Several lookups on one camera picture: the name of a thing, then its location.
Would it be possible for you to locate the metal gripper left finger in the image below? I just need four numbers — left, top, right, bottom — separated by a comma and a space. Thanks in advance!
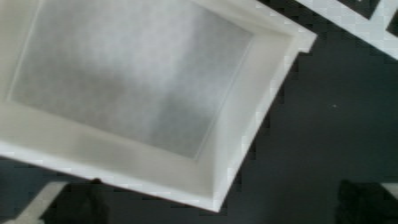
16, 178, 130, 224

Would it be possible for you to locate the white drawer box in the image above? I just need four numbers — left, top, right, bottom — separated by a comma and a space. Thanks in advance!
0, 0, 317, 211

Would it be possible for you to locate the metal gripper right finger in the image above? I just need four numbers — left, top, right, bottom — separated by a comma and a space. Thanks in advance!
336, 180, 398, 224

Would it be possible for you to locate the white marker tag sheet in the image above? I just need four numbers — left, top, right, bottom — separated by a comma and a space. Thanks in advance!
295, 0, 398, 61

